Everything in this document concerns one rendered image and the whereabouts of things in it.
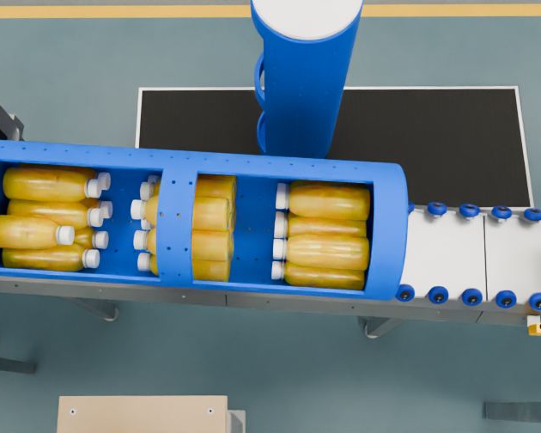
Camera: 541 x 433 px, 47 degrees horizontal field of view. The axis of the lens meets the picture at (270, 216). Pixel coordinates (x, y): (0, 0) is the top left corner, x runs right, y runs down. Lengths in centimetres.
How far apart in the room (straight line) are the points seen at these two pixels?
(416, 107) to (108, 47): 132
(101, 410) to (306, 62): 96
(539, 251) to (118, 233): 98
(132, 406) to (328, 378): 118
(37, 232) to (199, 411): 48
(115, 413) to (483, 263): 88
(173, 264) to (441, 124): 154
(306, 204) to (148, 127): 129
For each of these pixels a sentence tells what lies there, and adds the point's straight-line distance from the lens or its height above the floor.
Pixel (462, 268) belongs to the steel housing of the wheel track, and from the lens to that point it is 151.
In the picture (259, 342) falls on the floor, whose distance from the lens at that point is 235.
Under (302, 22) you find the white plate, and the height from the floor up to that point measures 104.
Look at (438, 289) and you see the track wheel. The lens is 142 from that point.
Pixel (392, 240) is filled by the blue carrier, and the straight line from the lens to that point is 117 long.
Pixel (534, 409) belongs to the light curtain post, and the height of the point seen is 43.
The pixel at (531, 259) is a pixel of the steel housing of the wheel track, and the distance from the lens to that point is 157.
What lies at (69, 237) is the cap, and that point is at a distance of 133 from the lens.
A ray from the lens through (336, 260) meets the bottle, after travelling 125.
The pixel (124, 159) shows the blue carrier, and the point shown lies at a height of 121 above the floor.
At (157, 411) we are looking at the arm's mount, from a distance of 129.
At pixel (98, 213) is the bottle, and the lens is 137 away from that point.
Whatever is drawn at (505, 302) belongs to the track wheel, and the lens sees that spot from 148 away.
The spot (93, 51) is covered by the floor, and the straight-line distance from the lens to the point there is 285.
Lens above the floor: 233
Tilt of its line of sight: 73 degrees down
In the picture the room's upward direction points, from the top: straight up
